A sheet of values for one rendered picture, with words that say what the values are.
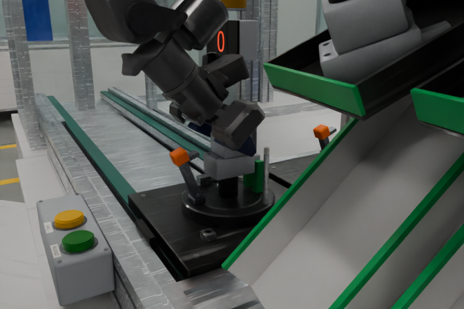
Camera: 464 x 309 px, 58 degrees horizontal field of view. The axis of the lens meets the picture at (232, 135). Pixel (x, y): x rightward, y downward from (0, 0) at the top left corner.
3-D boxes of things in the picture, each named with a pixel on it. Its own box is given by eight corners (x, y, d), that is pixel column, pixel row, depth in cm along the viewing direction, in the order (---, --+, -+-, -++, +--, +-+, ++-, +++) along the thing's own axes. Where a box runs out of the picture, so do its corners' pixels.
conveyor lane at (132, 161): (191, 348, 50) (189, 277, 48) (70, 154, 120) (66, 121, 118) (360, 277, 64) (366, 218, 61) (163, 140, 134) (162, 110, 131)
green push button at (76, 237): (65, 262, 52) (64, 247, 51) (61, 247, 55) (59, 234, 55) (99, 253, 54) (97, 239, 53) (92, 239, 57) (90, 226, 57)
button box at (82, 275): (59, 308, 51) (54, 265, 50) (40, 234, 69) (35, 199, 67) (116, 290, 55) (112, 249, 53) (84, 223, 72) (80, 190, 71)
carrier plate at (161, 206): (188, 285, 48) (188, 268, 47) (128, 205, 68) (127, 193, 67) (342, 232, 59) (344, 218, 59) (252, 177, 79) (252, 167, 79)
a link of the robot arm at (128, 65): (124, 63, 47) (175, 7, 49) (108, 63, 51) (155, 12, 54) (165, 105, 50) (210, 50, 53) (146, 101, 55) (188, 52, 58)
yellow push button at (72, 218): (57, 237, 58) (56, 224, 57) (53, 225, 61) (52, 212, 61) (87, 230, 60) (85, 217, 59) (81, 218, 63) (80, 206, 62)
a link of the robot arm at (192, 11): (122, 16, 44) (190, -55, 47) (92, 16, 50) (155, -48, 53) (184, 89, 51) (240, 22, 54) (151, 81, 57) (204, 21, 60)
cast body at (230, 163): (217, 181, 58) (216, 133, 56) (202, 171, 62) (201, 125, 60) (266, 170, 62) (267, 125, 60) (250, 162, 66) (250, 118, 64)
